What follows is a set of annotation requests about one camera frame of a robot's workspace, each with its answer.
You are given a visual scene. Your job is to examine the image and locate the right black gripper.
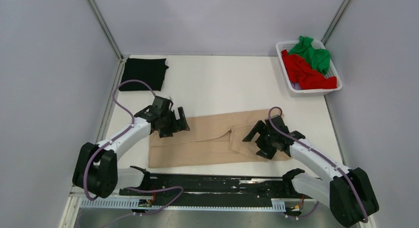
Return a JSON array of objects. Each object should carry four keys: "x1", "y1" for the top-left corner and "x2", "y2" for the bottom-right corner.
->
[{"x1": 243, "y1": 121, "x2": 276, "y2": 160}]

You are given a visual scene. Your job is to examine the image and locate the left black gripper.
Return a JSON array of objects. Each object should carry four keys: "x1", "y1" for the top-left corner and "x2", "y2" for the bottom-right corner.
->
[{"x1": 158, "y1": 106, "x2": 189, "y2": 138}]

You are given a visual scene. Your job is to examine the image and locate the beige t shirt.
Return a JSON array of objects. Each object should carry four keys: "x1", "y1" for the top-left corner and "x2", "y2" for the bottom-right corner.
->
[{"x1": 148, "y1": 109, "x2": 292, "y2": 169}]

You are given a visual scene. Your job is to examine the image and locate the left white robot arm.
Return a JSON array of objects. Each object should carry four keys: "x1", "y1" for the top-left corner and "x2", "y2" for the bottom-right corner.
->
[{"x1": 72, "y1": 96, "x2": 190, "y2": 201}]

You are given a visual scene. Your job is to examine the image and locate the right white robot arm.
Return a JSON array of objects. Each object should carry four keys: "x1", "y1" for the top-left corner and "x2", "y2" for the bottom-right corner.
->
[{"x1": 242, "y1": 115, "x2": 379, "y2": 228}]

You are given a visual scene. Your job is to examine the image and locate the lilac cloth in basket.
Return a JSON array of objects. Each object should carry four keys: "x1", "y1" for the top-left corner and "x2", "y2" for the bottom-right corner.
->
[{"x1": 291, "y1": 82, "x2": 301, "y2": 91}]

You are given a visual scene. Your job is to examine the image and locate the folded black t shirt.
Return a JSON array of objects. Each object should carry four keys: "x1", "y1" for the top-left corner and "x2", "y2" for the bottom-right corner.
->
[{"x1": 122, "y1": 58, "x2": 169, "y2": 91}]

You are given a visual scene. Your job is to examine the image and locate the red t shirt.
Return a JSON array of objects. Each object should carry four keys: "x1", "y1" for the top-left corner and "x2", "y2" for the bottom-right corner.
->
[{"x1": 281, "y1": 50, "x2": 337, "y2": 90}]

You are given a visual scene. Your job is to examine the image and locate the white plastic basket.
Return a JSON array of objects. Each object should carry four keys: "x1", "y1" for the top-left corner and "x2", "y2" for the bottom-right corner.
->
[{"x1": 275, "y1": 40, "x2": 342, "y2": 97}]

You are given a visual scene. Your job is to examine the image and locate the green t shirt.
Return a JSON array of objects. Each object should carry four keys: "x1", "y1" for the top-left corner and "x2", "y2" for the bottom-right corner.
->
[{"x1": 289, "y1": 36, "x2": 331, "y2": 75}]

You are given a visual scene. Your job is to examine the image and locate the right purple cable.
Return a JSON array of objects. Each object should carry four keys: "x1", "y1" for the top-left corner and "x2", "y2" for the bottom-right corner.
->
[{"x1": 267, "y1": 106, "x2": 369, "y2": 225}]

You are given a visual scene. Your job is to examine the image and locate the purple cable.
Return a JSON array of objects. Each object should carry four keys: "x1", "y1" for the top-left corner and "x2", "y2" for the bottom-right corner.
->
[
  {"x1": 82, "y1": 80, "x2": 184, "y2": 217},
  {"x1": 267, "y1": 106, "x2": 369, "y2": 225}
]

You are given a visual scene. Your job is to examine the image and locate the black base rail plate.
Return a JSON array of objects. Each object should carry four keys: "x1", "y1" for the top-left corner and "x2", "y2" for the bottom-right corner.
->
[{"x1": 139, "y1": 173, "x2": 308, "y2": 205}]

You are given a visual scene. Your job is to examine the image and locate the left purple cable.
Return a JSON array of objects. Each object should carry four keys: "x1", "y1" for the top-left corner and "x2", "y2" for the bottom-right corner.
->
[{"x1": 82, "y1": 80, "x2": 184, "y2": 217}]

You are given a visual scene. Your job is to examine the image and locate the white slotted cable duct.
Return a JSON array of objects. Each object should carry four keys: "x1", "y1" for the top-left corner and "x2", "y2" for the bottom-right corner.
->
[{"x1": 80, "y1": 197, "x2": 286, "y2": 212}]

